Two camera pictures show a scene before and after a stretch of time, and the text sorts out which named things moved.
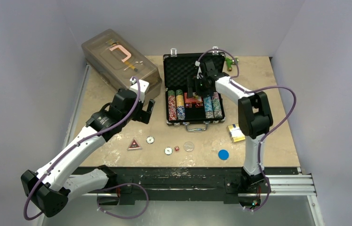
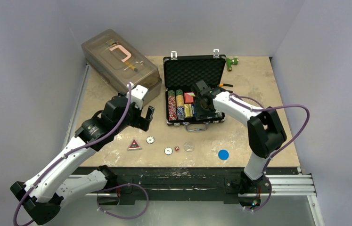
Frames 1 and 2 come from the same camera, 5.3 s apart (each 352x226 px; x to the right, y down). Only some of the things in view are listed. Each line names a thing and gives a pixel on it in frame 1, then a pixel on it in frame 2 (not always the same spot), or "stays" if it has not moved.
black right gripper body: [197, 84] -> [200, 104]
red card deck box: [196, 98] stays
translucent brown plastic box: [117, 63] stays
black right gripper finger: [191, 86] -> [201, 114]
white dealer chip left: [150, 140] stays
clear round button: [189, 146] stays
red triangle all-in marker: [134, 145] stays
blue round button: [223, 155] stays
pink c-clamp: [121, 47] stays
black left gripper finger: [147, 114] -> [149, 117]
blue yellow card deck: [235, 133] -> [189, 110]
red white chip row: [172, 112] stays
